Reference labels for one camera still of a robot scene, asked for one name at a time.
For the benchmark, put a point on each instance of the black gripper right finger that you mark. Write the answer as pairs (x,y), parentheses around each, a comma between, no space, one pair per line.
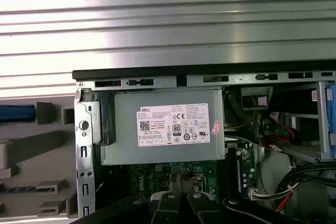
(199,208)

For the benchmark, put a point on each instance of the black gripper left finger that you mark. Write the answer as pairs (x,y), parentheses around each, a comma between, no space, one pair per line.
(168,208)

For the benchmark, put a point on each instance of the green motherboard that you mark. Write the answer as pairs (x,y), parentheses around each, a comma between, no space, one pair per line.
(147,179)

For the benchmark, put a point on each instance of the metal drive cage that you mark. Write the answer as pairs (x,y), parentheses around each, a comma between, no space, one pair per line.
(320,129)

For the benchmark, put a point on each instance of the grey parts rack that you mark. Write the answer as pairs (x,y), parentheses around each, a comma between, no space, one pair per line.
(52,161)

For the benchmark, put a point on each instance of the grey power supply unit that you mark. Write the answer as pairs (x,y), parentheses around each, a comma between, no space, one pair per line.
(126,140)

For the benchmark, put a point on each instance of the bare RAM stick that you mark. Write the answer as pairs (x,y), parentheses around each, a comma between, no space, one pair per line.
(15,189)

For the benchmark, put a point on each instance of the blue plastic drive latch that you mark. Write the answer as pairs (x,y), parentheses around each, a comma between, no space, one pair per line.
(331,119)

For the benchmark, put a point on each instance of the black open PC case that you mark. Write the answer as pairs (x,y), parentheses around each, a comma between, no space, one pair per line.
(84,155)

